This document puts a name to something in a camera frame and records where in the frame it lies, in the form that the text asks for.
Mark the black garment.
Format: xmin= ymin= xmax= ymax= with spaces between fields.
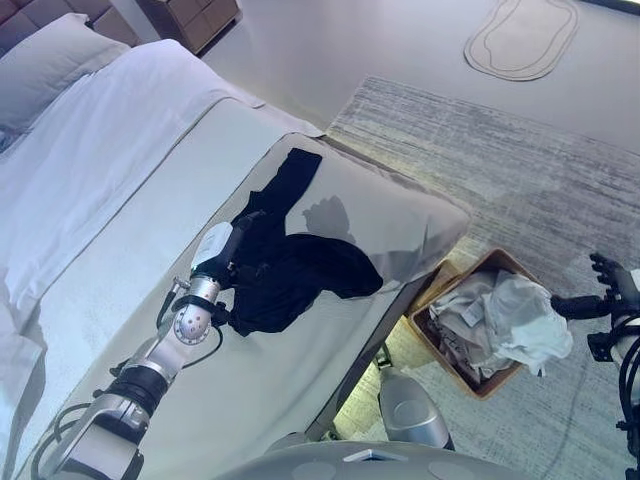
xmin=227 ymin=147 xmax=385 ymax=337

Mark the right silver robot leg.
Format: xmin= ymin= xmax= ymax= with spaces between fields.
xmin=377 ymin=367 xmax=455 ymax=451

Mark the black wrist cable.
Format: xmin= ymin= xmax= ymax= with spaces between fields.
xmin=615 ymin=344 xmax=640 ymax=480
xmin=109 ymin=279 xmax=226 ymax=371

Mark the grey pillow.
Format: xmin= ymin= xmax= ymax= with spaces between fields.
xmin=0 ymin=12 xmax=131 ymax=131

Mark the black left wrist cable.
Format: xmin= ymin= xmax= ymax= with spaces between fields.
xmin=109 ymin=279 xmax=226 ymax=371

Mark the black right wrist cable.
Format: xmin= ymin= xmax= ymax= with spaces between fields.
xmin=615 ymin=344 xmax=640 ymax=480

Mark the white duvet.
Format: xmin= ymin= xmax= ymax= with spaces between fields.
xmin=0 ymin=38 xmax=266 ymax=351

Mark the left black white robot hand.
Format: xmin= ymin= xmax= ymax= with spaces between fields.
xmin=191 ymin=209 xmax=269 ymax=290

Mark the brown wooden nightstand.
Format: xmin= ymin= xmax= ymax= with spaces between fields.
xmin=149 ymin=0 xmax=241 ymax=55

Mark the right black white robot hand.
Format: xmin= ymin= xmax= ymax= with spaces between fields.
xmin=549 ymin=252 xmax=640 ymax=321

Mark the beige bed runner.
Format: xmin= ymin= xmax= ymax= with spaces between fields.
xmin=14 ymin=132 xmax=474 ymax=480

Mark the grey robot torso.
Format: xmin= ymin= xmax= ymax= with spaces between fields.
xmin=214 ymin=432 xmax=541 ymax=480

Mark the tan wicker basket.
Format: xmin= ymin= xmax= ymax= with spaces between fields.
xmin=407 ymin=248 xmax=551 ymax=400

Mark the grey striped rug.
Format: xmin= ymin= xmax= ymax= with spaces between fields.
xmin=324 ymin=74 xmax=640 ymax=480

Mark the beige garment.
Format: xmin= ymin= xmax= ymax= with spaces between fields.
xmin=428 ymin=272 xmax=506 ymax=386

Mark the white garment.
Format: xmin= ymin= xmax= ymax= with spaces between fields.
xmin=482 ymin=277 xmax=574 ymax=379

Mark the white mat with outlines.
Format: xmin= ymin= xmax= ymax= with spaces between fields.
xmin=463 ymin=0 xmax=580 ymax=81

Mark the bed with white sheet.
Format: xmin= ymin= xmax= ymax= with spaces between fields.
xmin=0 ymin=38 xmax=474 ymax=480

